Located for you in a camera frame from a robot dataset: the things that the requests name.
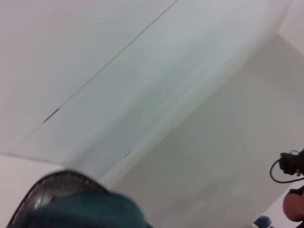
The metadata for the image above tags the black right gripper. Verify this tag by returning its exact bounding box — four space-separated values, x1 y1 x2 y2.
280 148 304 176

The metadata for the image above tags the dark teal insulated lunch bag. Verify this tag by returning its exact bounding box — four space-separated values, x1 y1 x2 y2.
4 169 155 228

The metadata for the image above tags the brown round blurry object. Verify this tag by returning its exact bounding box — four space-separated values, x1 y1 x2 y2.
283 186 304 223

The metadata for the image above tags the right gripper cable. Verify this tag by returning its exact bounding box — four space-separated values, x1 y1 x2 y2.
270 157 304 184

